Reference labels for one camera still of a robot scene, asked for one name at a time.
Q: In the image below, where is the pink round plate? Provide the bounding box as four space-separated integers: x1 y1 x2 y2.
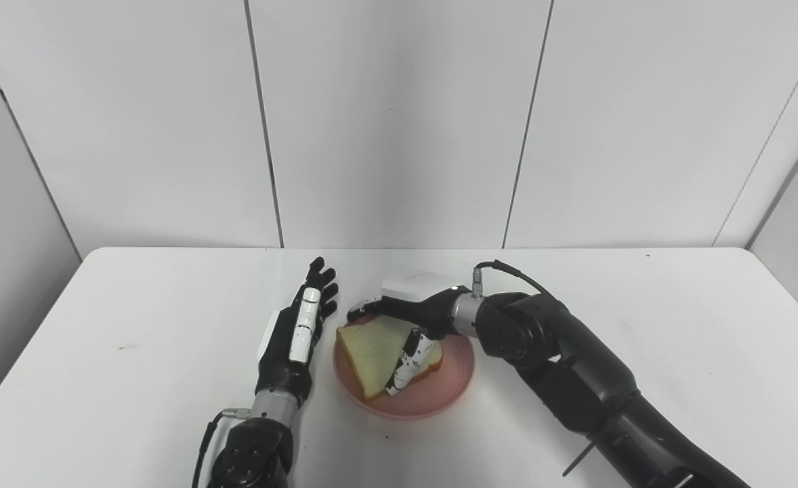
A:
332 312 476 422

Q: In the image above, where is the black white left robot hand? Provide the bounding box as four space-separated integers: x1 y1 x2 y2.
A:
254 256 340 409

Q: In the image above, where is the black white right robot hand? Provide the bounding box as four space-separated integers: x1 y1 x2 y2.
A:
346 271 473 397

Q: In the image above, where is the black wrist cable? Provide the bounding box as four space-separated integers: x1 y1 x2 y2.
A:
470 260 557 303
190 407 252 488

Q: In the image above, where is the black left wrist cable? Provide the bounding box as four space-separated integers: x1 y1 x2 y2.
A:
190 407 252 488

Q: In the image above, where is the slice of white bread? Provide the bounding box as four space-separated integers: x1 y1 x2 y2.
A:
335 314 444 401

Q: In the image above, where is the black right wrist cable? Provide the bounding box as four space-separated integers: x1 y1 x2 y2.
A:
470 260 557 303

